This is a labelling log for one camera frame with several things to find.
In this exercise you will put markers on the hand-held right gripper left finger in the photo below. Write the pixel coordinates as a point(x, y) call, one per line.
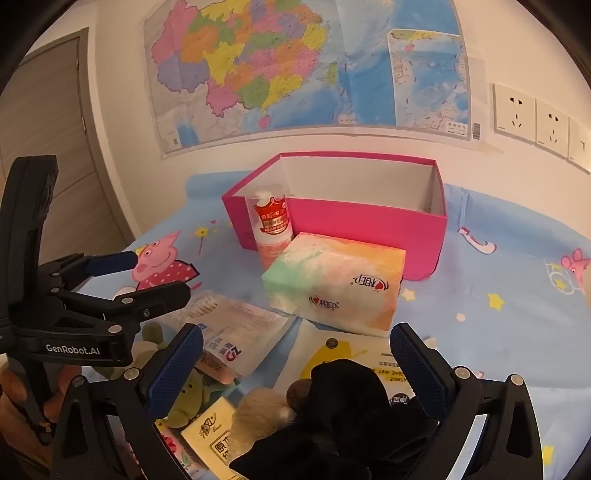
point(175, 364)

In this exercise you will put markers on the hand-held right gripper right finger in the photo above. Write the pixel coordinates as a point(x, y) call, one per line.
point(415, 369)

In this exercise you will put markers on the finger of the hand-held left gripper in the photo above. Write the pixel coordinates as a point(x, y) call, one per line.
point(111, 263)
point(157, 297)

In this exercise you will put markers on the green frog plush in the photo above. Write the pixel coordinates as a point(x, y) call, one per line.
point(187, 392)

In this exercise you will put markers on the peach pouch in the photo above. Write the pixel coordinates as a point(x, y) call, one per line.
point(217, 369)

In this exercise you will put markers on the yellow tissue packet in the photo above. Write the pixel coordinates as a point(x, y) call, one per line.
point(217, 434)

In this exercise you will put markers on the beige plush bear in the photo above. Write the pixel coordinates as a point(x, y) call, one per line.
point(261, 408)

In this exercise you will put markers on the pink cardboard box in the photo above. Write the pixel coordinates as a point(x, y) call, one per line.
point(369, 226)

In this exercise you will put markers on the person's left hand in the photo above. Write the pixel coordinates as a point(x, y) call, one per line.
point(14, 415)

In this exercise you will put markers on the white yellow wet wipes pack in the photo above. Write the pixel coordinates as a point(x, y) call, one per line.
point(341, 346)

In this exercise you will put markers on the blue cartoon bed sheet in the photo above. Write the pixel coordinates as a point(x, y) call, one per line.
point(485, 300)

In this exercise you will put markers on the pastel tissue box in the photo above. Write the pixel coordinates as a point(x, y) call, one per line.
point(332, 281)

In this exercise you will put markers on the white bottle with red label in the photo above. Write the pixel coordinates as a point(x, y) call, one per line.
point(272, 226)

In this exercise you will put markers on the grey wooden door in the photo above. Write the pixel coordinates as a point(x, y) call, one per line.
point(46, 138)

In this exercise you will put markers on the colourful wall map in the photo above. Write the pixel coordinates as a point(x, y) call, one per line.
point(277, 69)

